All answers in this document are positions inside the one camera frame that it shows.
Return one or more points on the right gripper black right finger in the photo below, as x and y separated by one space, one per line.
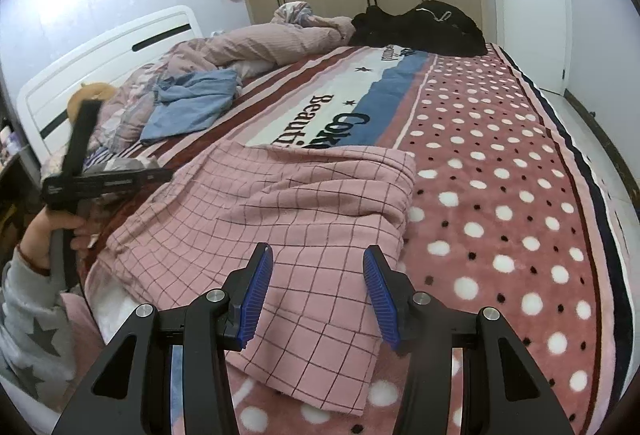
503 391

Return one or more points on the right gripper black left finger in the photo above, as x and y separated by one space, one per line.
127 390

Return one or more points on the pink checked pants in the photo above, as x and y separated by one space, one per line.
318 210

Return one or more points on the grey star-print sleeve forearm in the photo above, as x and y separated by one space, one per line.
37 340

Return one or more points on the person's left hand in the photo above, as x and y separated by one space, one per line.
34 247

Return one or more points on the white headboard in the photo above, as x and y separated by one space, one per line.
110 57

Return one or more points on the orange plush toy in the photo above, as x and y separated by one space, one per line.
88 91

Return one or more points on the striped polka-dot bed blanket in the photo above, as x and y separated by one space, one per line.
506 211

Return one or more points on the blue folded garment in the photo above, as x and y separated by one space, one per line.
189 103

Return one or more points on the pink striped quilt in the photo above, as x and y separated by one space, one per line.
293 33

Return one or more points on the black clothes pile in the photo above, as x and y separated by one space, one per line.
432 27

